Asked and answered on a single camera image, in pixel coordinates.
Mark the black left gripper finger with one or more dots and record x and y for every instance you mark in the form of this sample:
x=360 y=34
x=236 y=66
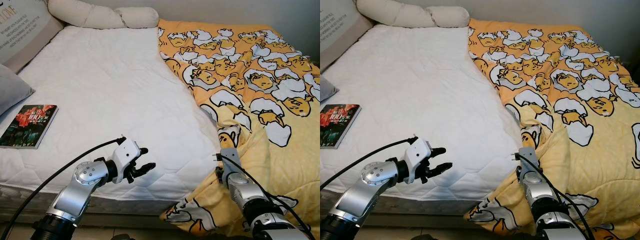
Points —
x=442 y=168
x=146 y=168
x=438 y=151
x=142 y=151

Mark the yellow egg cartoon duvet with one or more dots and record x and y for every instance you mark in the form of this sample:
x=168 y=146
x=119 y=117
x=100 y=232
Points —
x=270 y=150
x=590 y=165

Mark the dark red green book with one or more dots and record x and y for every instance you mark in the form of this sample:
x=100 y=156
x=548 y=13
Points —
x=30 y=125
x=340 y=125

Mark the grey plush pillow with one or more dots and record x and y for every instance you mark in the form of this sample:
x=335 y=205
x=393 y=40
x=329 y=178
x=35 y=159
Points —
x=12 y=90
x=327 y=89

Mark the grey bed base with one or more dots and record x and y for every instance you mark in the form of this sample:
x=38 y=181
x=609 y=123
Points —
x=130 y=205
x=440 y=207

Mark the white quilted mattress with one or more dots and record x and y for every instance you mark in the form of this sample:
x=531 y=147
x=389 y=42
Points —
x=110 y=90
x=425 y=90

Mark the short cream pillow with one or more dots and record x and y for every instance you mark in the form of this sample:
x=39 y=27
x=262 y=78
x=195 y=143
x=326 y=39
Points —
x=447 y=16
x=137 y=17

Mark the long cream pillow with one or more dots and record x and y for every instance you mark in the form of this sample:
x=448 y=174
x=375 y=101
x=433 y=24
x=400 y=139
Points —
x=85 y=14
x=395 y=12

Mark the beige cushion with printed text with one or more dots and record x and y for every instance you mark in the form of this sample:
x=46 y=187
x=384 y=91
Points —
x=340 y=25
x=25 y=30

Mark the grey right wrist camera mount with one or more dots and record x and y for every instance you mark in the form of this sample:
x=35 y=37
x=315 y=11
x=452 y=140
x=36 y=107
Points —
x=529 y=160
x=231 y=160

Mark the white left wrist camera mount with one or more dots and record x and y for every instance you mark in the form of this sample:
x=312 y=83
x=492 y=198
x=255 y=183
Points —
x=125 y=152
x=417 y=152

